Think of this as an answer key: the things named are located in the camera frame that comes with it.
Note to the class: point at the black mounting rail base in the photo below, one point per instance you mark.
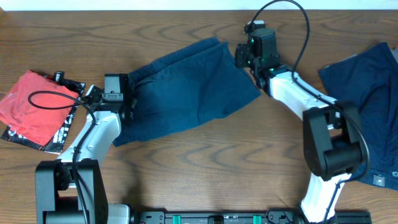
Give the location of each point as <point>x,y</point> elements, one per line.
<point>272,216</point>

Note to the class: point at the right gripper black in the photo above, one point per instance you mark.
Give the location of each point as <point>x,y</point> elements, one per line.
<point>242,51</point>

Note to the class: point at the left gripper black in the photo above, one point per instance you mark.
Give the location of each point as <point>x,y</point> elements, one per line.
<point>132,107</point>

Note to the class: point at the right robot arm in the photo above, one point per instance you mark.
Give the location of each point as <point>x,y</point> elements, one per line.
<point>334,146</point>

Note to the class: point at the black white patterned folded garment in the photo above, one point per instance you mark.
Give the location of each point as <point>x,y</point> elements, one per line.
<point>56,143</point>

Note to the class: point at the pile of navy garments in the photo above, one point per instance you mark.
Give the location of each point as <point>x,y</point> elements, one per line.
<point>369,79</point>

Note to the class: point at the navy blue shorts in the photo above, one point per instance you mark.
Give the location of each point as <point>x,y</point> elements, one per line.
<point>186,89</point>

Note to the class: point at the red folded t-shirt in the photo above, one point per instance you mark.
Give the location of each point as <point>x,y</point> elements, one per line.
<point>36,107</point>

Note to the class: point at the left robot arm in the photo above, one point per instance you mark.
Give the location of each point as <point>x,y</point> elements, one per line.
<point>70,189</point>

